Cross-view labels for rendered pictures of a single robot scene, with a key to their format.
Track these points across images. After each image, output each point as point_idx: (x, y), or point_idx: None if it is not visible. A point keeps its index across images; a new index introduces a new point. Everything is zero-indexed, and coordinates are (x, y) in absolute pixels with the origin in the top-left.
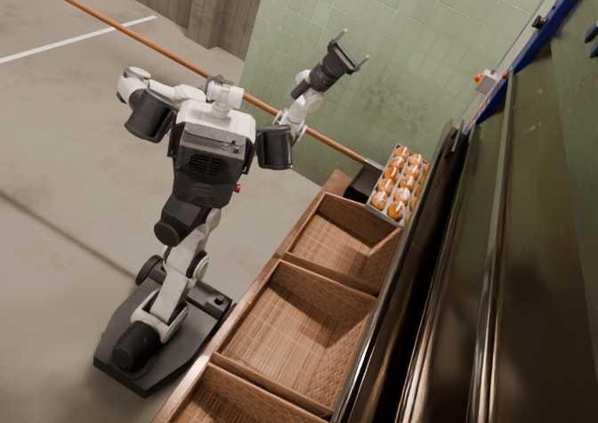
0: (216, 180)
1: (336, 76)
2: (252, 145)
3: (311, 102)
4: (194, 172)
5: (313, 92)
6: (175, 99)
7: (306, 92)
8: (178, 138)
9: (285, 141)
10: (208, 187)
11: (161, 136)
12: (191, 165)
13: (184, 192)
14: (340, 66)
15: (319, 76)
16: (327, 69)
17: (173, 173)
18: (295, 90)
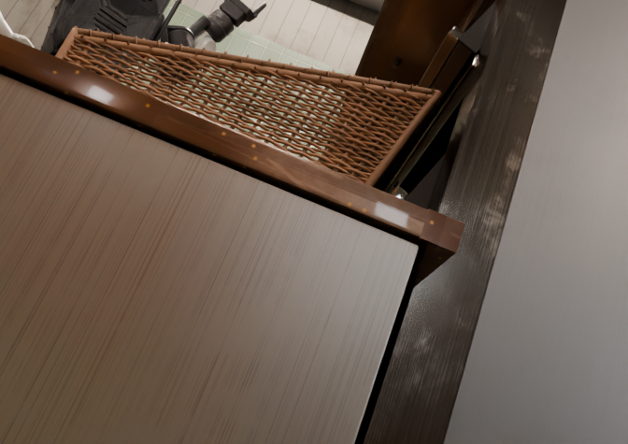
0: (137, 7)
1: (235, 17)
2: (164, 19)
3: (206, 42)
4: None
5: (208, 35)
6: (14, 36)
7: (199, 35)
8: None
9: (192, 41)
10: (121, 18)
11: None
12: None
13: (82, 22)
14: (240, 7)
15: (219, 14)
16: (226, 10)
17: (57, 20)
18: (191, 27)
